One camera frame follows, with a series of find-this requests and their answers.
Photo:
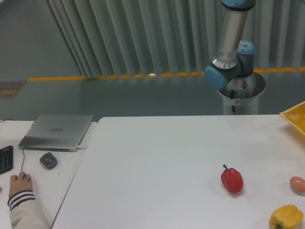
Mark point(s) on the person's right hand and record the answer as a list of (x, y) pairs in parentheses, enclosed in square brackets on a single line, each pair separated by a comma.
[(19, 183)]

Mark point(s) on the cream striped sleeve forearm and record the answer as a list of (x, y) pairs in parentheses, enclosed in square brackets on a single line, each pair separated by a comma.
[(26, 212)]

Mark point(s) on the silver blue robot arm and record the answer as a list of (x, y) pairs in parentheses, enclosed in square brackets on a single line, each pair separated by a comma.
[(226, 64)]

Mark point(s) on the yellow plastic basket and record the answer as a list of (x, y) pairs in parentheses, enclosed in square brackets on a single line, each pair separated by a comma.
[(295, 116)]

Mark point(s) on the black keyboard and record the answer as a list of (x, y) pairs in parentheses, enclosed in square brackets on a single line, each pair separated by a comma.
[(6, 159)]

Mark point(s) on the small black holder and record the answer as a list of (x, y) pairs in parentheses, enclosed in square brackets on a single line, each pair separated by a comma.
[(49, 161)]

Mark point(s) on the silver closed laptop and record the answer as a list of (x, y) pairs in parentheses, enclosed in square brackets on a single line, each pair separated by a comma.
[(57, 132)]

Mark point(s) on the red bell pepper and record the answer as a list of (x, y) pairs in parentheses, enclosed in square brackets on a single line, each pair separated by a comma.
[(232, 180)]

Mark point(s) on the yellow bell pepper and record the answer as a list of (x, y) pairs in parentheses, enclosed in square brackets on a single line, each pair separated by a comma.
[(286, 217)]

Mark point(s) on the brown egg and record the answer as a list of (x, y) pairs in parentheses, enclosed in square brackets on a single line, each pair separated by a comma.
[(297, 184)]

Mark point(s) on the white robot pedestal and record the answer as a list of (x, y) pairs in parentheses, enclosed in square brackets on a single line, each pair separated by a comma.
[(241, 95)]

